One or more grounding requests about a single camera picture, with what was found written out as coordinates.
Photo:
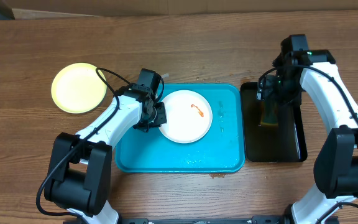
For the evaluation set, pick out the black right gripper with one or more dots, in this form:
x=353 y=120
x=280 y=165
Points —
x=266 y=94

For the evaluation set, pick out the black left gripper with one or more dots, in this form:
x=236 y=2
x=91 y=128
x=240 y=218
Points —
x=162 y=119

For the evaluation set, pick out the green yellow sponge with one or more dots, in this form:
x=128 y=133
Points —
x=268 y=113

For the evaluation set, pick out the white plate with ketchup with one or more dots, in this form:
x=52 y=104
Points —
x=189 y=116

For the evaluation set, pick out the yellow plate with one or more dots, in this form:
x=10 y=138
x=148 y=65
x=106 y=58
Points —
x=78 y=89

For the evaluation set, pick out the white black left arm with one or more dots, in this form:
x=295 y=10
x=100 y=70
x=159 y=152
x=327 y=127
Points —
x=79 y=172

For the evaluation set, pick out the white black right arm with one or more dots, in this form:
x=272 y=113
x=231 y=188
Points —
x=298 y=69

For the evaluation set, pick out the black water tray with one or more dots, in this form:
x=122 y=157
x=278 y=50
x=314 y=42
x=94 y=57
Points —
x=283 y=142

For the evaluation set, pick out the teal plastic tray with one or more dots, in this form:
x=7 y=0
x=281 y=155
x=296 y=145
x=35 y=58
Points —
x=222 y=149

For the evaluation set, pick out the brown cardboard backdrop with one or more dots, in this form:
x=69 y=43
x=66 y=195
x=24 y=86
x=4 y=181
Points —
x=169 y=7

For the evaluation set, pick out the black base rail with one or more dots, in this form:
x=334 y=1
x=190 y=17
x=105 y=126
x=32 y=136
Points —
x=264 y=219

